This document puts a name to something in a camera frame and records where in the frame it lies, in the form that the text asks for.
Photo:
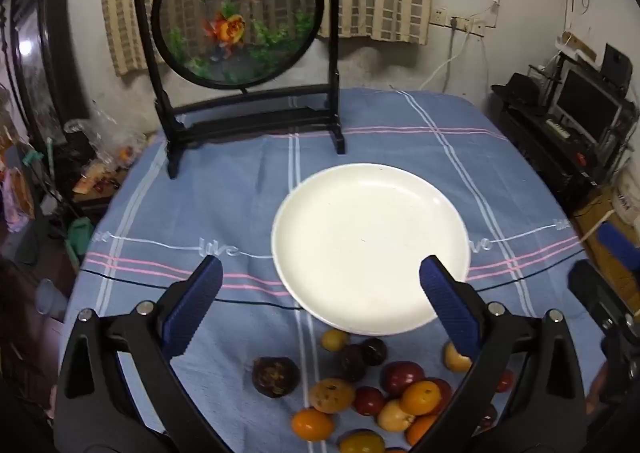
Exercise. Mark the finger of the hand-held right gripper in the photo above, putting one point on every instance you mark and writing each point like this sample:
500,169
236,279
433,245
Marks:
590,283
620,245

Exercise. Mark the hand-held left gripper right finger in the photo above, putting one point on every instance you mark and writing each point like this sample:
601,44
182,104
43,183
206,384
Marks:
450,303

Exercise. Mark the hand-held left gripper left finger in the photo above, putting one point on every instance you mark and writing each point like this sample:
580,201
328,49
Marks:
192,303

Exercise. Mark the pale yellow plum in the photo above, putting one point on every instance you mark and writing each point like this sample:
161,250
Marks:
451,360
395,415

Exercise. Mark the red plum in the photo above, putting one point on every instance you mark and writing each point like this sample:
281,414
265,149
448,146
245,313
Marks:
446,390
402,378
505,381
369,400
487,415

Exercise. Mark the dark purple plum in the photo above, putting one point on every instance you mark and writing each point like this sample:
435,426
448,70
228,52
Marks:
374,350
352,363

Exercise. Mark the yellow tangerine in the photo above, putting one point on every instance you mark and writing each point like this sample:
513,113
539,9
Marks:
421,397

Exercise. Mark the white plate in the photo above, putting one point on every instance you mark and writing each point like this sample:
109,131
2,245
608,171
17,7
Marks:
370,243

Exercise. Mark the dark purple mangosteen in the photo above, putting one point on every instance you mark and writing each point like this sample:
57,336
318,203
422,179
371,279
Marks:
275,377

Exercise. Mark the large orange tangerine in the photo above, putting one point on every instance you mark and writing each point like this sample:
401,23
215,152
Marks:
422,429

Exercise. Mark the spotted tan plum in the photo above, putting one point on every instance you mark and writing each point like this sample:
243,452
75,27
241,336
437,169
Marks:
331,395

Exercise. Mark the yellow-green tangerine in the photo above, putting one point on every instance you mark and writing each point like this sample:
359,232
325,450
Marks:
362,442

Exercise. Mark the small orange tangerine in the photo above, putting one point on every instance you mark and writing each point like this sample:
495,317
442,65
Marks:
312,424

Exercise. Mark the person's right hand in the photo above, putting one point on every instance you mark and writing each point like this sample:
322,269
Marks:
596,393

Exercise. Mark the large cardboard box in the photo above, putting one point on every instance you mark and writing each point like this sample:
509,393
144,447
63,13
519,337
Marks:
592,220

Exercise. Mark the white bucket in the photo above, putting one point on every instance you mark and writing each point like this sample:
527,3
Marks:
629,198

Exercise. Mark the blue striped tablecloth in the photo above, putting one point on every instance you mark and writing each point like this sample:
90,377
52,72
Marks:
225,193

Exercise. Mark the black computer desk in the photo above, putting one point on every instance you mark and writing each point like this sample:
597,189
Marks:
540,158

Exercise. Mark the small yellow plum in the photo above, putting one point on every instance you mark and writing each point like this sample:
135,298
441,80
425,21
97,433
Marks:
334,340

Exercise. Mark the green plastic container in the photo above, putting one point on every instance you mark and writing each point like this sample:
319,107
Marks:
80,238

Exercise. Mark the computer monitor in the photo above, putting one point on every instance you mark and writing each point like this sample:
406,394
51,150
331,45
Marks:
585,103

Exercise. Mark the black speaker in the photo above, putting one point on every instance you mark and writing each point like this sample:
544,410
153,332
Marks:
615,64

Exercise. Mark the black hat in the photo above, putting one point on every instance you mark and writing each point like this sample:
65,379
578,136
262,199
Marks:
520,88

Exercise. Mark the clear plastic bag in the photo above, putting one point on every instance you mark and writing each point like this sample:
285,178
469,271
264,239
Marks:
100,133

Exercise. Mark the lilac cloth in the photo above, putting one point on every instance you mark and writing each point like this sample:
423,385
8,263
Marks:
17,213

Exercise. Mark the small cardboard box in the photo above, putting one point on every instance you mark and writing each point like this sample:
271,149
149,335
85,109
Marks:
580,47

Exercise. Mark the round goldfish table screen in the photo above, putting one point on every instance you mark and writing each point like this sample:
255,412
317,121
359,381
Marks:
235,18

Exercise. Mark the dark framed painting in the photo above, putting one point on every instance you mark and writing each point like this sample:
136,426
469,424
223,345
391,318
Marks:
40,58

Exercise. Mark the white wall socket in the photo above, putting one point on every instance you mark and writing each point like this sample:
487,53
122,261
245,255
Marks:
439,16

